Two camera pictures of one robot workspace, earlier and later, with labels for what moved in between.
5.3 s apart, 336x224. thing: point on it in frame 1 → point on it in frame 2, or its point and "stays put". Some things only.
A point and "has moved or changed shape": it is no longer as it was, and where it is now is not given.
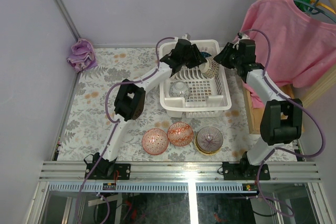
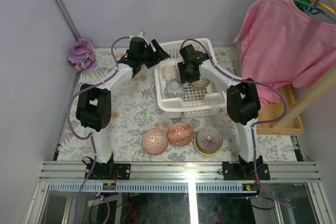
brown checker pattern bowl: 213,68 has moved or changed shape
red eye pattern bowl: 155,141 stays put
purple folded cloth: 83,57 stays put
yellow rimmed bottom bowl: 206,153 stays put
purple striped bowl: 209,139 stays put
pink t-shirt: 292,46 stays put
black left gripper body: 191,54 → 151,53
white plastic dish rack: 201,91 stays put
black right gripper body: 235,60 → 185,73
